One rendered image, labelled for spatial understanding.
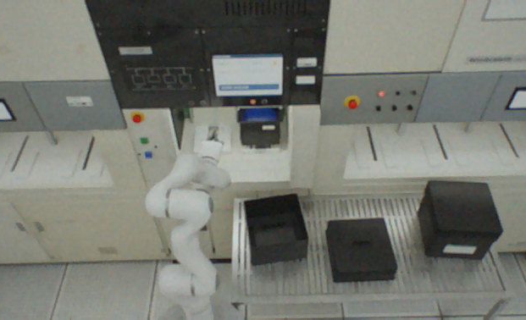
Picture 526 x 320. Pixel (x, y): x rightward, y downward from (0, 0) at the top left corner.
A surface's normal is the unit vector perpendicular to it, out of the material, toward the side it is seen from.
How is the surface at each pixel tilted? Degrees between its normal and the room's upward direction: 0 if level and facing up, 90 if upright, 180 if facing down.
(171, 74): 90
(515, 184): 90
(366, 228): 0
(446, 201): 0
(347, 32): 90
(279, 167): 0
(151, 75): 90
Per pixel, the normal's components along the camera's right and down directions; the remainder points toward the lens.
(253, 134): 0.03, 0.75
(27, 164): -0.01, -0.66
